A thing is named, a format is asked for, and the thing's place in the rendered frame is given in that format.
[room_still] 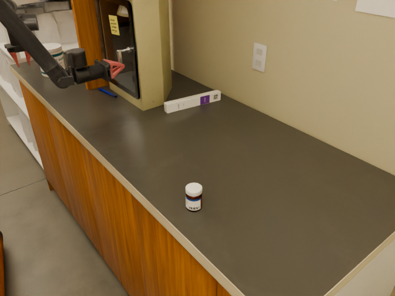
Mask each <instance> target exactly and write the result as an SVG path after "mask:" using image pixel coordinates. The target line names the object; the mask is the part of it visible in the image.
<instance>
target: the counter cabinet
mask: <svg viewBox="0 0 395 296"><path fill-rule="evenodd" d="M19 83H20V86H21V90H22V94H23V96H24V101H25V104H26V108H27V111H28V115H29V119H30V121H31V125H32V129H33V132H34V136H35V140H36V143H37V147H38V150H39V154H40V157H41V161H42V165H43V169H44V172H45V176H46V179H47V182H48V186H49V189H50V191H51V190H55V191H56V192H57V194H58V196H59V197H60V198H61V200H62V201H63V202H64V204H65V205H66V206H67V208H68V210H69V211H70V212H71V214H72V215H73V216H74V218H75V220H76V221H77V222H78V224H79V225H80V226H81V228H82V229H83V231H84V232H85V234H86V235H87V236H88V238H89V239H90V240H91V242H92V243H93V245H94V246H95V247H96V249H97V250H98V252H99V253H100V255H101V256H102V257H103V259H104V260H105V261H106V263H107V265H108V266H109V267H110V269H111V270H112V271H113V273H114V274H115V275H116V277H117V279H118V280H119V281H120V283H121V284H122V285H123V287H124V289H125V290H126V291H127V293H128V294H129V295H130V296H231V295H230V294H229V293H228V292H227V291H226V290H225V289H224V288H223V287H222V286H221V285H220V284H219V282H218V281H217V280H216V279H215V278H214V277H213V276H212V275H211V274H210V273H209V272H208V271H207V270H206V269H205V268H204V267H203V266H202V265H201V264H200V263H199V262H198V261H197V260H196V259H195V258H194V257H193V256H192V255H191V254H190V253H189V252H188V251H187V250H186V249H185V248H184V247H183V246H182V245H181V243H180V242H178V240H177V239H175V238H174V236H173V235H171V233H170V232H168V231H167V229H165V228H164V226H163V225H161V223H160V222H158V221H157V219H155V218H154V216H153V215H151V213H150V212H148V211H147V209H145V208H144V206H143V205H142V204H141V203H140V202H139V201H138V200H137V199H136V198H135V197H134V196H133V195H132V194H131V193H130V192H129V191H128V190H127V189H126V188H125V187H124V186H123V185H122V184H121V183H120V182H119V181H118V180H117V179H116V178H115V177H114V176H113V175H112V174H111V173H110V172H109V171H108V170H107V168H106V167H105V166H104V165H103V164H102V163H101V162H100V161H99V160H98V159H97V158H96V157H95V156H94V155H93V154H92V153H91V152H90V151H89V150H88V149H87V148H86V147H85V146H84V145H83V144H82V143H81V142H80V141H79V140H78V139H77V138H76V137H75V136H74V135H73V134H72V133H71V132H70V131H69V130H68V129H67V128H66V127H65V126H64V125H63V124H62V123H61V122H60V121H59V120H58V119H57V118H56V117H55V116H54V115H53V114H52V113H51V112H50V111H49V110H48V109H47V108H46V107H45V106H44V105H43V104H42V103H41V102H40V101H39V100H38V99H37V98H36V96H35V95H34V94H33V93H32V92H31V91H30V90H29V89H28V88H27V87H26V86H25V85H24V84H23V83H22V82H21V81H20V80H19ZM394 286H395V239H394V240H393V241H392V242H391V243H390V244H389V245H388V246H387V247H386V248H385V249H384V250H383V251H382V252H381V253H380V254H379V255H377V256H376V257H375V258H374V259H373V260H372V261H371V262H370V263H368V264H367V265H366V266H365V267H364V268H363V269H362V270H361V271H360V272H359V273H358V274H357V275H356V276H355V277H354V278H353V279H352V280H350V281H349V282H348V283H347V284H346V285H345V286H344V287H343V288H342V289H341V290H340V291H339V292H338V293H337V294H336V295H335V296H390V295H391V292H392V290H393V288H394Z"/></svg>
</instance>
